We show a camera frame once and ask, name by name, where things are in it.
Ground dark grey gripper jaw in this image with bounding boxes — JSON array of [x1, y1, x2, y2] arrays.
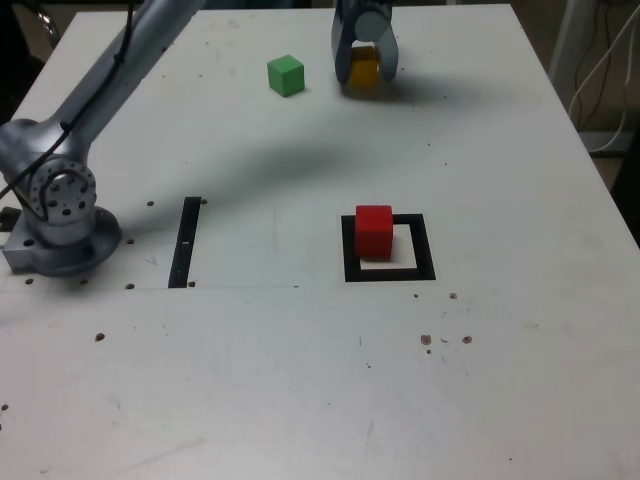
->
[[330, 0, 359, 86]]

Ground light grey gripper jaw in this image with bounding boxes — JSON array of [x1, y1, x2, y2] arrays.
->
[[355, 9, 401, 84]]

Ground yellow cube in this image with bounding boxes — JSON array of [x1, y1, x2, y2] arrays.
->
[[347, 43, 384, 90]]

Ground green cube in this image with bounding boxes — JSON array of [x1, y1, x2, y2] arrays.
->
[[266, 53, 306, 99]]

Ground red cube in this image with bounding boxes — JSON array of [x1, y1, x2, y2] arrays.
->
[[354, 204, 395, 262]]

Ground black tape square outline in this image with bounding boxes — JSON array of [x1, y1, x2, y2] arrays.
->
[[340, 213, 437, 284]]

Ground white furniture leg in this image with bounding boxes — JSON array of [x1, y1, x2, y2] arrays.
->
[[547, 0, 584, 89]]

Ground black tape strip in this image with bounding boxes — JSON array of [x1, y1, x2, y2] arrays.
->
[[167, 196, 202, 290]]

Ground chrome tube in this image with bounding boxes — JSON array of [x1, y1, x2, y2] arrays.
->
[[34, 9, 60, 39]]

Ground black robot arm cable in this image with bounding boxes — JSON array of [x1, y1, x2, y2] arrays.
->
[[0, 0, 136, 221]]

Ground white cable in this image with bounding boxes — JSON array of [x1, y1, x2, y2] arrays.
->
[[589, 0, 632, 151], [568, 9, 640, 126]]

